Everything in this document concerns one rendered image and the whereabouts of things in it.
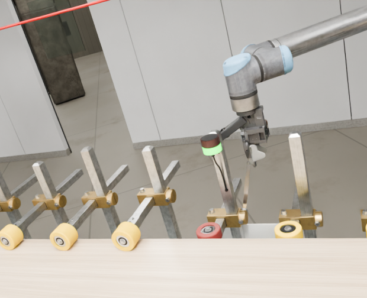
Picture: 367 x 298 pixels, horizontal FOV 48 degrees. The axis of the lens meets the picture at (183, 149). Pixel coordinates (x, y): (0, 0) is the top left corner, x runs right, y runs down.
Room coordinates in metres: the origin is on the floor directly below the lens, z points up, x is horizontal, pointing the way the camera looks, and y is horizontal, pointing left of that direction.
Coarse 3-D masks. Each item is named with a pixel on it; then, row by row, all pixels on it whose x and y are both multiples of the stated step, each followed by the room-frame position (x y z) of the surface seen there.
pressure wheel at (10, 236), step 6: (6, 228) 1.34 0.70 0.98; (12, 228) 1.35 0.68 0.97; (18, 228) 1.35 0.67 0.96; (0, 234) 1.32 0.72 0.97; (6, 234) 1.31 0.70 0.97; (12, 234) 1.32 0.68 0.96; (18, 234) 1.34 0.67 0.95; (0, 240) 1.33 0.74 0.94; (6, 240) 1.32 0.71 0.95; (12, 240) 1.31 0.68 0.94; (18, 240) 1.33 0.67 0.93; (6, 246) 1.33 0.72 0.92; (12, 246) 1.31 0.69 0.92
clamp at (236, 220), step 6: (216, 210) 1.26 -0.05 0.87; (222, 210) 1.25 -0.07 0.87; (240, 210) 1.22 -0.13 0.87; (210, 216) 1.23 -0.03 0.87; (216, 216) 1.23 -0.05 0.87; (222, 216) 1.22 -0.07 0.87; (228, 216) 1.21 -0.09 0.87; (234, 216) 1.20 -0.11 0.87; (240, 216) 1.20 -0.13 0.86; (246, 216) 1.21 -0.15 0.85; (228, 222) 1.21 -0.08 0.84; (234, 222) 1.20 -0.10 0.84; (240, 222) 1.18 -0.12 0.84; (246, 222) 1.20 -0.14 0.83
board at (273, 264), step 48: (48, 240) 1.32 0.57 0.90; (96, 240) 1.23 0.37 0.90; (144, 240) 1.15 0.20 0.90; (192, 240) 1.08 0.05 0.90; (240, 240) 1.01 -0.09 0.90; (288, 240) 0.95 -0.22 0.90; (336, 240) 0.90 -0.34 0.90; (0, 288) 1.10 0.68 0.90; (48, 288) 1.03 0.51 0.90; (96, 288) 0.97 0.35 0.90; (144, 288) 0.92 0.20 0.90; (192, 288) 0.87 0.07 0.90; (240, 288) 0.82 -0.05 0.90; (288, 288) 0.78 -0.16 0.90; (336, 288) 0.74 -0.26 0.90
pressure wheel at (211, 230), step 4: (204, 224) 1.14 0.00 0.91; (208, 224) 1.13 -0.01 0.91; (212, 224) 1.13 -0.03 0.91; (216, 224) 1.12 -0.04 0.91; (200, 228) 1.12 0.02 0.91; (204, 228) 1.12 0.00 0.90; (208, 228) 1.10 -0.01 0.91; (212, 228) 1.11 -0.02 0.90; (216, 228) 1.10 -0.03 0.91; (220, 228) 1.10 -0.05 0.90; (196, 232) 1.11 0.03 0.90; (200, 232) 1.10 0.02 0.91; (204, 232) 1.10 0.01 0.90; (208, 232) 1.09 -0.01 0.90; (212, 232) 1.08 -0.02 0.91; (216, 232) 1.08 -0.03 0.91; (220, 232) 1.09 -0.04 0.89; (200, 236) 1.08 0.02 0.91; (204, 236) 1.07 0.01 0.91; (208, 236) 1.07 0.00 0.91; (212, 236) 1.07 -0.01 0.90; (216, 236) 1.07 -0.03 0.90; (220, 236) 1.08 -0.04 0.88
